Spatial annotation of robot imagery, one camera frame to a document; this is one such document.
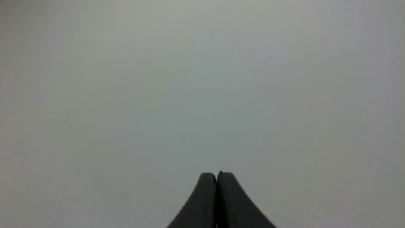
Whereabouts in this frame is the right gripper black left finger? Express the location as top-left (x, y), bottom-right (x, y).
top-left (168, 172), bottom-right (217, 228)

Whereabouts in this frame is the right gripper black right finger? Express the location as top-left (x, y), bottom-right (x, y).
top-left (217, 171), bottom-right (275, 228)

